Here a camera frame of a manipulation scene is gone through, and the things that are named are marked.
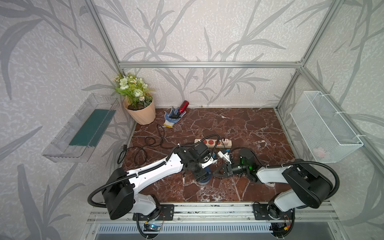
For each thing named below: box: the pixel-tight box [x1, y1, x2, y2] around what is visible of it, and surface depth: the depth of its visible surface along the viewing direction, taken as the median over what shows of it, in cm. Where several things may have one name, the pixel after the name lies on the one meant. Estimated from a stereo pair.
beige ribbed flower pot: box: [123, 97, 156, 125], surface depth 102 cm
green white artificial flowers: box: [113, 72, 155, 110], surface depth 96 cm
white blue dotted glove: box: [163, 106, 187, 128], surface depth 117 cm
